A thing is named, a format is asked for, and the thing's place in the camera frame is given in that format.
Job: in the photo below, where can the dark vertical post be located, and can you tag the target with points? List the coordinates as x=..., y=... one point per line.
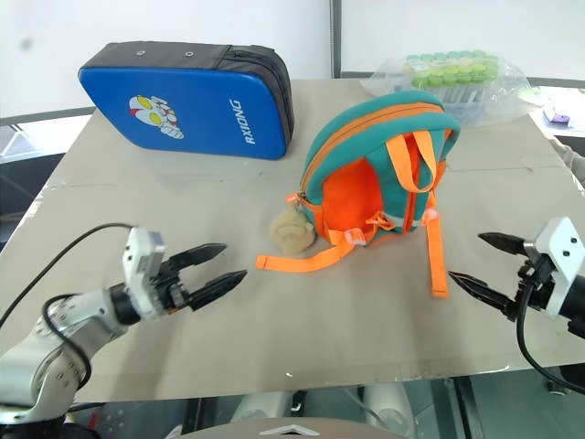
x=336, y=36

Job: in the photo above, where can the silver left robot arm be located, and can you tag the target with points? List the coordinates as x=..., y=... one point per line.
x=50, y=347

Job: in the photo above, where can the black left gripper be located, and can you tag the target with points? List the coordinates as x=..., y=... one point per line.
x=169, y=290

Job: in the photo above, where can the grey rounded shape under table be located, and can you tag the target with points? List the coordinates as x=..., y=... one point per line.
x=262, y=407
x=388, y=404

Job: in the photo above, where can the small purple item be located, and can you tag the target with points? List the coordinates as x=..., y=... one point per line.
x=558, y=114

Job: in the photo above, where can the blue cartoon print padded case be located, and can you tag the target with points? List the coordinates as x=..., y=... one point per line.
x=183, y=105

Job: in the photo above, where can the orange and teal backpack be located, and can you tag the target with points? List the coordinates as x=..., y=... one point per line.
x=365, y=183

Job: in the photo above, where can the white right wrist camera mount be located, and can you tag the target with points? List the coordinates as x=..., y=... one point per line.
x=560, y=249

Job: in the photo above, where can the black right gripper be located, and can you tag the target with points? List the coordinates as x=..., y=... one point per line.
x=535, y=283

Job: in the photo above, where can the green capped tube pack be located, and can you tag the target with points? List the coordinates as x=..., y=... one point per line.
x=450, y=68

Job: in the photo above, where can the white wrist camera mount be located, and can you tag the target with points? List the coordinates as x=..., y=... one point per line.
x=560, y=249
x=141, y=265

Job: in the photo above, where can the clear plastic bag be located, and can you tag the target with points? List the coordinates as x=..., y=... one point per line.
x=493, y=98

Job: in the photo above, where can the white cloth piece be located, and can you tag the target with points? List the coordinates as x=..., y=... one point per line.
x=570, y=157

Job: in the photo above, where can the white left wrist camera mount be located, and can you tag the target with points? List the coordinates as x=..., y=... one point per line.
x=141, y=265

